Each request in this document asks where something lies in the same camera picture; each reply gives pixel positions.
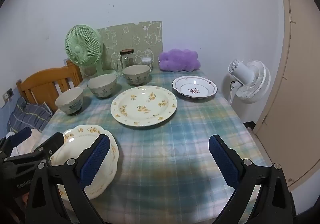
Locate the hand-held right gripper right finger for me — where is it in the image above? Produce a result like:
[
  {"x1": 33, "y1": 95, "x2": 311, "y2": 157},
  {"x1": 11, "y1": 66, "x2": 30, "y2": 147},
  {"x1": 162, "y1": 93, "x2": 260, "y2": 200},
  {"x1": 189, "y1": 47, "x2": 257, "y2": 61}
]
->
[{"x1": 209, "y1": 134, "x2": 297, "y2": 224}]

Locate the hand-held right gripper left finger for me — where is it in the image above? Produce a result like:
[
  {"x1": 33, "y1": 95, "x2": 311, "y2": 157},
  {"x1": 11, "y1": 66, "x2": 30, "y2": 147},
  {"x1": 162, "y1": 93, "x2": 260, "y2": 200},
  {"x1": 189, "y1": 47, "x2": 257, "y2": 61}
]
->
[{"x1": 25, "y1": 133, "x2": 110, "y2": 224}]

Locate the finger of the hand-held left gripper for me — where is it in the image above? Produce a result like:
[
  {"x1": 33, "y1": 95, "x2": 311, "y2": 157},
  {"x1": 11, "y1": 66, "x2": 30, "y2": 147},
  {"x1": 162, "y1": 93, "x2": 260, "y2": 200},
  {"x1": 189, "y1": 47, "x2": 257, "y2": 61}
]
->
[
  {"x1": 2, "y1": 132, "x2": 65, "y2": 172},
  {"x1": 0, "y1": 127, "x2": 32, "y2": 157}
]

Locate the scalloped yellow floral plate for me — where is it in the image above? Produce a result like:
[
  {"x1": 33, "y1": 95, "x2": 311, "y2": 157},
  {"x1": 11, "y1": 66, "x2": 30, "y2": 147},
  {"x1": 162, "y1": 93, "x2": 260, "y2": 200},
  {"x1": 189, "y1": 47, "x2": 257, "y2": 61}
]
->
[{"x1": 49, "y1": 124, "x2": 120, "y2": 200}]

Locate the small bowl dark foot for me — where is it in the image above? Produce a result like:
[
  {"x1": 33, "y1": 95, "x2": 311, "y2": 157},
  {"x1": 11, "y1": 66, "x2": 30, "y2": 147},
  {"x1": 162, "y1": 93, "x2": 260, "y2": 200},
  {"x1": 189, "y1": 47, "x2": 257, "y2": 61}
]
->
[{"x1": 55, "y1": 87, "x2": 84, "y2": 116}]

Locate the large yellow floral plate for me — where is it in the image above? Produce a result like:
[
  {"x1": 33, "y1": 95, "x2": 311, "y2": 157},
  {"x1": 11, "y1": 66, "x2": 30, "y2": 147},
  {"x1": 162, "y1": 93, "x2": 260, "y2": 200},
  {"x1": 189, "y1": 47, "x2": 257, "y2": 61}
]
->
[{"x1": 110, "y1": 85, "x2": 177, "y2": 127}]

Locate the floral ceramic bowl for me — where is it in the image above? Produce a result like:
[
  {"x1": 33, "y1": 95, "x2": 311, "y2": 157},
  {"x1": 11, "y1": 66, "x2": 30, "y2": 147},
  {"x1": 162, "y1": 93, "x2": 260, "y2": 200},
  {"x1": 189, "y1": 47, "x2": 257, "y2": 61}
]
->
[
  {"x1": 122, "y1": 64, "x2": 151, "y2": 86},
  {"x1": 87, "y1": 74, "x2": 118, "y2": 99}
]

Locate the white plate red pattern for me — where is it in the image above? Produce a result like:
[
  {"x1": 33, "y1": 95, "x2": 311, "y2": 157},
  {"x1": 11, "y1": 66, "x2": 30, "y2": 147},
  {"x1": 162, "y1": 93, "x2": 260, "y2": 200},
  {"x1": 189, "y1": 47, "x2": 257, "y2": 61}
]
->
[{"x1": 172, "y1": 76, "x2": 218, "y2": 100}]

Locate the white cloth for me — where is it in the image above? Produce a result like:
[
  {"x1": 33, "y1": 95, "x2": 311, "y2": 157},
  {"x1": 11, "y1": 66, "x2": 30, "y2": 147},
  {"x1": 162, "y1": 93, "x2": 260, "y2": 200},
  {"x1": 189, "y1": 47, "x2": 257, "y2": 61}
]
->
[{"x1": 14, "y1": 130, "x2": 49, "y2": 157}]

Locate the blue striped bedding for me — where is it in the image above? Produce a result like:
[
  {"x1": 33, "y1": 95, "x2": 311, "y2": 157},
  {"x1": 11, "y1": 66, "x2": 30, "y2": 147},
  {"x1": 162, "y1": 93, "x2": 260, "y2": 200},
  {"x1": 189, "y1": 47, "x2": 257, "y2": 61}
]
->
[{"x1": 10, "y1": 97, "x2": 54, "y2": 133}]

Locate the plaid tablecloth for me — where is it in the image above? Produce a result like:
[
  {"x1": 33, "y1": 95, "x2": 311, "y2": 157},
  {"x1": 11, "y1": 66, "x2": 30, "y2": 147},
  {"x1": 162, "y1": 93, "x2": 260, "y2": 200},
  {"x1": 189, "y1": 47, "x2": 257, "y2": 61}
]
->
[{"x1": 41, "y1": 70, "x2": 273, "y2": 224}]

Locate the wooden chair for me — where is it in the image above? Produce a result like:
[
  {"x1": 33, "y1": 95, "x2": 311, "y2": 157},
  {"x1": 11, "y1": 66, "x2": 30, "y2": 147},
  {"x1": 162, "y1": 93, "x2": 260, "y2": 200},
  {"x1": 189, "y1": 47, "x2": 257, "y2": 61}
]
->
[{"x1": 16, "y1": 60, "x2": 83, "y2": 114}]

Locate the white standing fan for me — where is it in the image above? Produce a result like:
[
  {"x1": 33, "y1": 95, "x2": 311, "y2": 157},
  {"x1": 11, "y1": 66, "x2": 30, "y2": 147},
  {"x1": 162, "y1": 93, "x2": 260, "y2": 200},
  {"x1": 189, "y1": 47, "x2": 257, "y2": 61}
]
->
[{"x1": 228, "y1": 59, "x2": 271, "y2": 104}]

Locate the green desk fan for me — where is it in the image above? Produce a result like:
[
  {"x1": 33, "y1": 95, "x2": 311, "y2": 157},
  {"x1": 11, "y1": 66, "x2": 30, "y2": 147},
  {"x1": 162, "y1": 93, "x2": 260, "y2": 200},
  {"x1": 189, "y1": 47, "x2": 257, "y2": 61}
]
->
[{"x1": 64, "y1": 25, "x2": 120, "y2": 78}]

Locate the glass jar dark lid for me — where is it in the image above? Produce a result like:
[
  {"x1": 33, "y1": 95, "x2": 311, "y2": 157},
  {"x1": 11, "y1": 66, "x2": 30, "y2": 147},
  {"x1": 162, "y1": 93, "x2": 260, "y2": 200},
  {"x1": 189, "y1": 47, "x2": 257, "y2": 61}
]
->
[{"x1": 119, "y1": 49, "x2": 135, "y2": 70}]

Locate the beige cabinet door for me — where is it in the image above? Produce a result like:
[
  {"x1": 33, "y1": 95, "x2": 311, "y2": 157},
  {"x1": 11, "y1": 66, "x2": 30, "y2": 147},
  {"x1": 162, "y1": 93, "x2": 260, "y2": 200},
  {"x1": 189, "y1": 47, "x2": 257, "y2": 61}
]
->
[{"x1": 255, "y1": 0, "x2": 320, "y2": 192}]

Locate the clear cotton swab container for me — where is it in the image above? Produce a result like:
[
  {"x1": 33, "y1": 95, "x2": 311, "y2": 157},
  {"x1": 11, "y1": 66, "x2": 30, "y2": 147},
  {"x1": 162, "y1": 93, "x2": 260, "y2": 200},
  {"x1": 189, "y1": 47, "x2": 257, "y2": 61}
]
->
[{"x1": 141, "y1": 57, "x2": 153, "y2": 72}]

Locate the purple plush toy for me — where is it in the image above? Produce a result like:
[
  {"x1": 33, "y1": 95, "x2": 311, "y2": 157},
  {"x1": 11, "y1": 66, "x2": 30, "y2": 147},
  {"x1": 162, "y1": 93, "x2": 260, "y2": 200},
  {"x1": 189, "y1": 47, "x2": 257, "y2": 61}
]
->
[{"x1": 158, "y1": 49, "x2": 201, "y2": 72}]

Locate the green printed board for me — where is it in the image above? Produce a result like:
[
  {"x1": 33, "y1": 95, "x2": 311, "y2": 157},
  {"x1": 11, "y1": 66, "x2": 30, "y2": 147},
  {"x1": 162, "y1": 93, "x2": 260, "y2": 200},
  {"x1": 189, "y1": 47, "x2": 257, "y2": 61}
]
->
[{"x1": 96, "y1": 21, "x2": 163, "y2": 70}]

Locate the wall socket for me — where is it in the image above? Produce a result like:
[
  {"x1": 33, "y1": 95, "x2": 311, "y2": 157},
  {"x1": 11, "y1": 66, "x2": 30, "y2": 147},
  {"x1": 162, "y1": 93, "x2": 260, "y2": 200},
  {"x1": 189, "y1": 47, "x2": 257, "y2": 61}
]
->
[{"x1": 2, "y1": 88, "x2": 14, "y2": 100}]

